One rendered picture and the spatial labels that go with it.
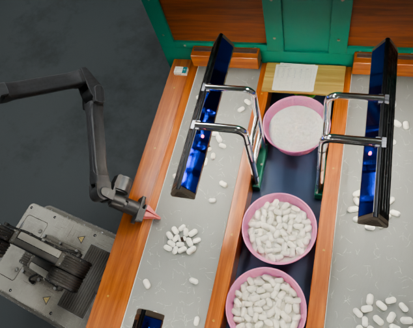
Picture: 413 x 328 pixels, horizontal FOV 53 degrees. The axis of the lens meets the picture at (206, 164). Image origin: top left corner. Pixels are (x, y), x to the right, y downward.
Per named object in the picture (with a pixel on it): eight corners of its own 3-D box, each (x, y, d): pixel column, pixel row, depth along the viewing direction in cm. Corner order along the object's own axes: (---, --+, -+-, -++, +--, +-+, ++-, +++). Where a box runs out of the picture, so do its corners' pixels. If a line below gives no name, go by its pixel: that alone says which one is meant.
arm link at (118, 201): (104, 207, 156) (108, 203, 151) (110, 191, 159) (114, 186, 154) (121, 213, 158) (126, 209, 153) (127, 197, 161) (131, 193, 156)
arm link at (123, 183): (88, 197, 154) (99, 193, 147) (99, 170, 159) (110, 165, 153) (115, 210, 160) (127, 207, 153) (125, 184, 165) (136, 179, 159)
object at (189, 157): (171, 196, 132) (164, 187, 126) (214, 45, 157) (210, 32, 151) (195, 200, 130) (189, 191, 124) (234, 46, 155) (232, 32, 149)
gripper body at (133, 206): (148, 197, 158) (130, 189, 156) (139, 222, 154) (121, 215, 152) (142, 200, 164) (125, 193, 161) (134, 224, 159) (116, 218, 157)
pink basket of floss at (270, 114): (287, 174, 167) (286, 164, 159) (252, 129, 180) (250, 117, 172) (342, 140, 169) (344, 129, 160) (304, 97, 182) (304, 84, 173)
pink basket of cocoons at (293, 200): (251, 276, 152) (249, 271, 144) (239, 209, 165) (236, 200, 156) (324, 263, 149) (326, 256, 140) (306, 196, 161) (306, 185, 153)
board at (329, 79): (261, 91, 177) (261, 90, 176) (267, 64, 183) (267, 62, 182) (342, 97, 167) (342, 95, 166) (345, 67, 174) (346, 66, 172)
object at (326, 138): (314, 198, 160) (316, 141, 121) (320, 153, 168) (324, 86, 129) (366, 205, 155) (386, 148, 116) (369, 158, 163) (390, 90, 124)
